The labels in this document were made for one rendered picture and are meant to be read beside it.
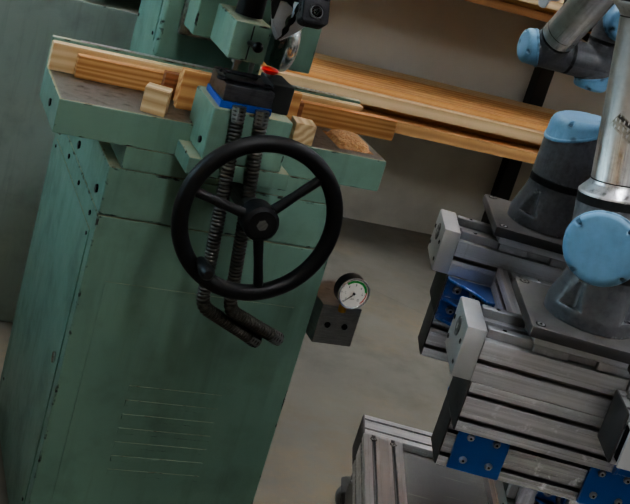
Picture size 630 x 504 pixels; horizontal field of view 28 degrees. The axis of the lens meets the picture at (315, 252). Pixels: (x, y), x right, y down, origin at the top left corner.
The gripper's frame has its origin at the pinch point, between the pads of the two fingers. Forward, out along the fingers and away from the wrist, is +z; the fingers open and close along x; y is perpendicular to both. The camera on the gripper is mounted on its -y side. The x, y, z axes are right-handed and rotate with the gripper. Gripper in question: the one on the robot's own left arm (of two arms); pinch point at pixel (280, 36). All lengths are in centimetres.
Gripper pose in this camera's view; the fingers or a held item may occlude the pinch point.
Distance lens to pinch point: 211.9
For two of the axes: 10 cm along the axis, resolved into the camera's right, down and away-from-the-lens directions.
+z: -3.9, 5.8, 7.1
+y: -1.1, -8.0, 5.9
